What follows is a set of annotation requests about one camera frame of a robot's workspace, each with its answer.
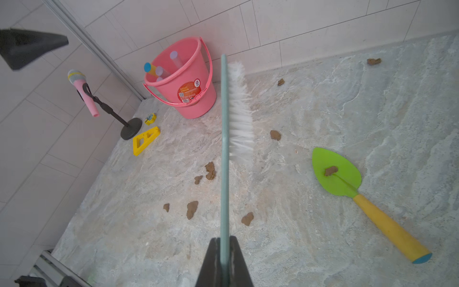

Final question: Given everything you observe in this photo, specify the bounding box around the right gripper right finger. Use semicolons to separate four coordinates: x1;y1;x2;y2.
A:
229;236;254;287

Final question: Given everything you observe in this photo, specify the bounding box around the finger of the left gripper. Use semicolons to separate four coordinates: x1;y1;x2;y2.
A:
1;29;69;71

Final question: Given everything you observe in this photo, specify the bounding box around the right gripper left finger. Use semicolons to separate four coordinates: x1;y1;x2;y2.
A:
195;237;221;287

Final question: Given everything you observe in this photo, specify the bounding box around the yellow shovel yellow handle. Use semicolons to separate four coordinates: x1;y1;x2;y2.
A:
143;62;157;77

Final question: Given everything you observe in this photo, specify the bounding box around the green leaf trowel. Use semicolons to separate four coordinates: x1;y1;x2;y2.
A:
311;147;432;264

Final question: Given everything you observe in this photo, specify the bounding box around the purple square shovel pink handle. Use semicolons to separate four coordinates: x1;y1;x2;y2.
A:
170;51;185;69

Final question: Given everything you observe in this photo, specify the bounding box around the brown soil clump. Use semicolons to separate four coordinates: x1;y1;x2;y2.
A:
186;200;198;220

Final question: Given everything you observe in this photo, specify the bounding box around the pink plastic bucket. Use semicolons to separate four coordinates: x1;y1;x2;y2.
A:
143;37;216;119

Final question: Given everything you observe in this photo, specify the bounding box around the pink toy microphone on stand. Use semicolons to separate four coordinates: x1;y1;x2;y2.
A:
68;69;142;141

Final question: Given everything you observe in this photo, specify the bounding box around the small yellow blue toy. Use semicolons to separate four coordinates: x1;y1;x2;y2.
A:
145;113;157;126

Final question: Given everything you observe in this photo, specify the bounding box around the yellow triangle stencil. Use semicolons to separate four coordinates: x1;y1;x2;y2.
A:
133;127;161;156

